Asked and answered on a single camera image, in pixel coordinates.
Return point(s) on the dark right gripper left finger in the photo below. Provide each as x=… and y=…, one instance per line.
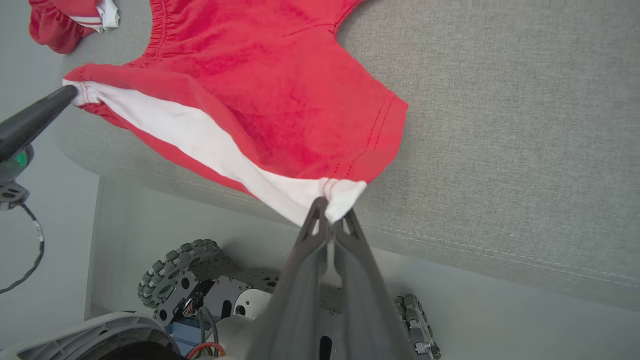
x=300, y=300

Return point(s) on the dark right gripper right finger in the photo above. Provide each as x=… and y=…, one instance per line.
x=365, y=310

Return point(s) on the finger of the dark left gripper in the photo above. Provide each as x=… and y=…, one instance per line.
x=35, y=120

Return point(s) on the red white jersey shirt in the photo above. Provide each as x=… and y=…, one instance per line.
x=50, y=25

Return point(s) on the red shorts with white stripe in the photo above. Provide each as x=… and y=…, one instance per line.
x=280, y=100

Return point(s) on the robot base chassis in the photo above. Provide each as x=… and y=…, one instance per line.
x=240, y=300

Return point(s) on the grey omni wheel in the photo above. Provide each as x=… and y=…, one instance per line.
x=170, y=272
x=417, y=330

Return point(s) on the grey fabric sofa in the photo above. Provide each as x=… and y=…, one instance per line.
x=500, y=150

